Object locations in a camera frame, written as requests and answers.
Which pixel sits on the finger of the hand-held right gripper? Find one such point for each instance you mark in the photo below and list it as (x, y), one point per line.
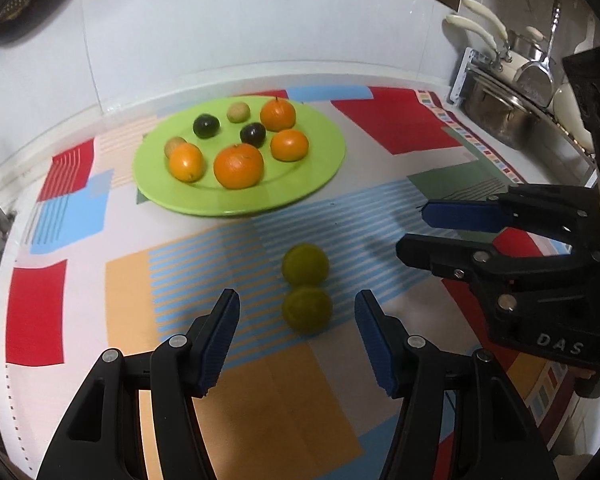
(440, 255)
(460, 216)

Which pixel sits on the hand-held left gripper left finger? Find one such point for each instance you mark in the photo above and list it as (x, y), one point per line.
(215, 350)

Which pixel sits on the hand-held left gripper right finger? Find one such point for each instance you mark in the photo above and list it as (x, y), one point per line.
(377, 350)

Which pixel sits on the yellow-green round fruit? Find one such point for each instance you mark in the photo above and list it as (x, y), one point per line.
(306, 309)
(305, 263)

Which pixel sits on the green plate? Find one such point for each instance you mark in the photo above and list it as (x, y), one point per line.
(305, 180)

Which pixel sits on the large orange with stem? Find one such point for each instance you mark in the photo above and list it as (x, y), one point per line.
(238, 166)

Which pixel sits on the small orange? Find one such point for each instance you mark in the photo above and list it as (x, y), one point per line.
(289, 145)
(186, 162)

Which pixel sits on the medium orange with stem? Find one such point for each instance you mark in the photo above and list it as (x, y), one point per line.
(278, 116)

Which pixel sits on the small brown-green fruit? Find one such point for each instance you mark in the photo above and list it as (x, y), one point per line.
(238, 112)
(172, 144)

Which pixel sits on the dark plum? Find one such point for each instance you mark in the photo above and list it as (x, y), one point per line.
(253, 134)
(205, 126)

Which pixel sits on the colourful patchwork cloth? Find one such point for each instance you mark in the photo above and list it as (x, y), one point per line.
(130, 285)

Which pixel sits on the stainless steel pot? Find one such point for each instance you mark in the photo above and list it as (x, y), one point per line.
(495, 110)

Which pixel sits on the cream ceramic jug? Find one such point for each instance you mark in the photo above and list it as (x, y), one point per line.
(570, 115)

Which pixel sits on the metal skimmer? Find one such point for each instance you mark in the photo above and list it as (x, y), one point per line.
(532, 85)

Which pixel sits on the white spatula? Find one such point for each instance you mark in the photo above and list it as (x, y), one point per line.
(586, 35)

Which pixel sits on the metal rack bracket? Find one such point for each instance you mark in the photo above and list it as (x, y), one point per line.
(461, 77)

